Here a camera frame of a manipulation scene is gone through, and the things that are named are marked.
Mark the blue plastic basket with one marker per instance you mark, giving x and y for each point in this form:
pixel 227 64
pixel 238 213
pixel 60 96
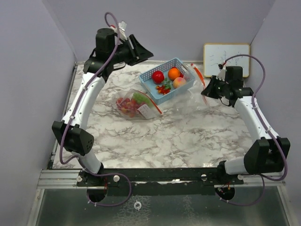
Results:
pixel 149 85

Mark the clear zip bag orange zipper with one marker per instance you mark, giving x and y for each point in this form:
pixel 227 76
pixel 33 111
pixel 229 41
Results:
pixel 147 111

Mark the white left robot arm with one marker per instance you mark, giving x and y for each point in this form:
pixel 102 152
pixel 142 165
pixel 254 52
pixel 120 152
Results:
pixel 112 47

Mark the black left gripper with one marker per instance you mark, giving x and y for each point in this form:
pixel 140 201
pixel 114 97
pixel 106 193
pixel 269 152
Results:
pixel 141 53

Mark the red apple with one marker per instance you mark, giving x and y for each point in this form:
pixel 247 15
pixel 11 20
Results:
pixel 158 77

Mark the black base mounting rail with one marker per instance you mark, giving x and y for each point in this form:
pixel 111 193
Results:
pixel 156 181

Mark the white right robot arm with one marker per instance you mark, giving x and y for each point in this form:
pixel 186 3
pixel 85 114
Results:
pixel 269 151

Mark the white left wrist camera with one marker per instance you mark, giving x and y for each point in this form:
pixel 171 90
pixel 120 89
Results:
pixel 122 27

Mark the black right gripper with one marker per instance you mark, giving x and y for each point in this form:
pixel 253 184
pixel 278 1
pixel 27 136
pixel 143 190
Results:
pixel 209 92

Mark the orange fruit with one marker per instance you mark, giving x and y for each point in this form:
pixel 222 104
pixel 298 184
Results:
pixel 173 73

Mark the green grape bunch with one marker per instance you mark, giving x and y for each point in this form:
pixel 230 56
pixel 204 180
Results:
pixel 141 98

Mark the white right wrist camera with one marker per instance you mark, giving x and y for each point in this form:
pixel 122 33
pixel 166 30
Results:
pixel 222 73

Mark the red strawberry bunch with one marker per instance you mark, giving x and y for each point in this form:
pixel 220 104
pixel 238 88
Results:
pixel 122 103

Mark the small whiteboard wooden frame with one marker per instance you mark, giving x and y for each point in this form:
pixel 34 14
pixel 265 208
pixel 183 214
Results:
pixel 217 53

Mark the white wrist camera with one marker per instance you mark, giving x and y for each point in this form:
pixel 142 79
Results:
pixel 222 73
pixel 122 27

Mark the peach fruit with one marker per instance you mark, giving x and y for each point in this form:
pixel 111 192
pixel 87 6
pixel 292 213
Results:
pixel 179 82

